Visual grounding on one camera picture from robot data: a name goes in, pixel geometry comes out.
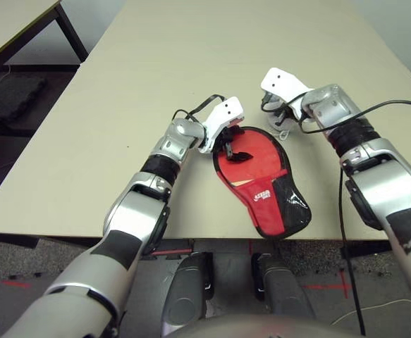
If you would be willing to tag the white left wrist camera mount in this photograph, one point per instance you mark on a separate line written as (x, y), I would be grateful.
(222, 112)

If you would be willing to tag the beige side table black frame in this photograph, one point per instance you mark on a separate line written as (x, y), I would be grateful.
(7, 24)

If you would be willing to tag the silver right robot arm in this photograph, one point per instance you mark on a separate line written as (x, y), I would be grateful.
(378, 169)

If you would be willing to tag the grey robot torso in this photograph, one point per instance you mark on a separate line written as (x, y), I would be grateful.
(244, 329)

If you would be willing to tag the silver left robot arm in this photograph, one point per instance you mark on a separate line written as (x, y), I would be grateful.
(138, 211)

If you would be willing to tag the grey robot leg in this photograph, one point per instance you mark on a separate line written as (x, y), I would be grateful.
(282, 285)
(187, 288)

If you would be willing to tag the black foam mat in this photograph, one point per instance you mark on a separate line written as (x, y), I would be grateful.
(11, 95)

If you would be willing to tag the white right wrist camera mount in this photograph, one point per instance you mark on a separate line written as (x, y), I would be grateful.
(282, 82)

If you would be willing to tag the grey right robot leg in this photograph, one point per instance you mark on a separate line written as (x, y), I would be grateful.
(282, 285)

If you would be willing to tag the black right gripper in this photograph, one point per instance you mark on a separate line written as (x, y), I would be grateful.
(275, 107)

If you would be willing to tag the grey left robot leg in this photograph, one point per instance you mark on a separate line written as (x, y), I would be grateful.
(187, 288)

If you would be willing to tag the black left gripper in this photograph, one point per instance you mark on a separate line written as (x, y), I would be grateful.
(228, 139)

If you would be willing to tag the red and black paddle case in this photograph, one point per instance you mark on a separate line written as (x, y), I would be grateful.
(265, 211)

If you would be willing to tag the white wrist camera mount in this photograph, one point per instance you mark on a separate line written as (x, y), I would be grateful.
(222, 112)
(282, 82)

